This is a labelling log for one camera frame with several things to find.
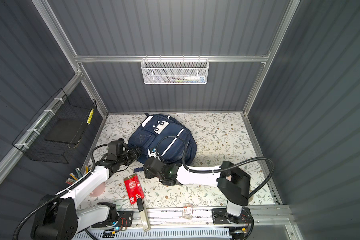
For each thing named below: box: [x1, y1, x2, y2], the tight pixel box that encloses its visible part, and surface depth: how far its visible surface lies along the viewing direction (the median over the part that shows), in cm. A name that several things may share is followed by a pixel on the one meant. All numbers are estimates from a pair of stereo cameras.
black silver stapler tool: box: [137, 198, 151, 232], surface depth 74 cm
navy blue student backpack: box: [128, 113, 198, 173], surface depth 93 cm
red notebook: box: [123, 173, 145, 205], surface depth 86 cm
